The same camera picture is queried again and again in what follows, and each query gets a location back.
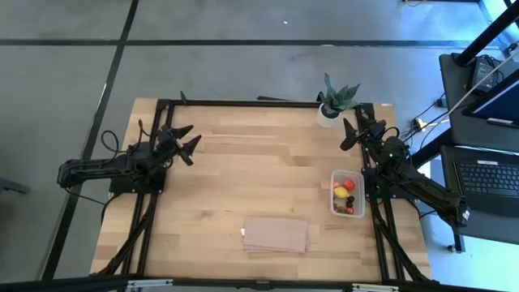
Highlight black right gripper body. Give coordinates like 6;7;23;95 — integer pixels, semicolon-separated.
355;118;406;165

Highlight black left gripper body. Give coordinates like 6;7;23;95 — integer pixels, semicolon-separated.
153;125;182;161

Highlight clear plastic tupperware container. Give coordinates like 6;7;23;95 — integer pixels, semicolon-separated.
329;169;367;219

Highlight snake plant in white pot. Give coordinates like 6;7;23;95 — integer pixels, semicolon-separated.
315;71;362;129

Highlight dark grey cart shelf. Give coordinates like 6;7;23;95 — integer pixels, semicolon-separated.
440;144;519;247
439;52;519;153

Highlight black laptop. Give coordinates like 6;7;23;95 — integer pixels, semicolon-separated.
453;157;519;218

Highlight folded beige cloth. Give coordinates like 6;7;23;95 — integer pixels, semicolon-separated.
242;216;311;255

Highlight black computer monitor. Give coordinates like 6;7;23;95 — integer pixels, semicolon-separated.
461;68;519;130

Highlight black power adapter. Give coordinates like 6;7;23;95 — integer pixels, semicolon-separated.
471;56;503;93

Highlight grey furniture foot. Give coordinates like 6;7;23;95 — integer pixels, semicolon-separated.
0;177;32;196

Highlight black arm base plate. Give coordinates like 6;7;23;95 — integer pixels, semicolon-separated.
364;168;421;200
109;174;167;195

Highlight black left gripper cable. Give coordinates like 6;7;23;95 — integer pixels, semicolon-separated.
100;118;148;158

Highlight white cable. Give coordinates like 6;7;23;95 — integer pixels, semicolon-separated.
418;48;519;152

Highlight silver beam bracket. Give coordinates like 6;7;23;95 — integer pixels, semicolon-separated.
351;282;401;292
126;277;174;290

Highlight black diagonal frame pole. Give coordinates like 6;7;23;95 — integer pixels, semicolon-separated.
454;0;519;67

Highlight black frame crossbeam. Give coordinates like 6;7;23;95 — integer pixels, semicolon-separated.
0;274;519;292

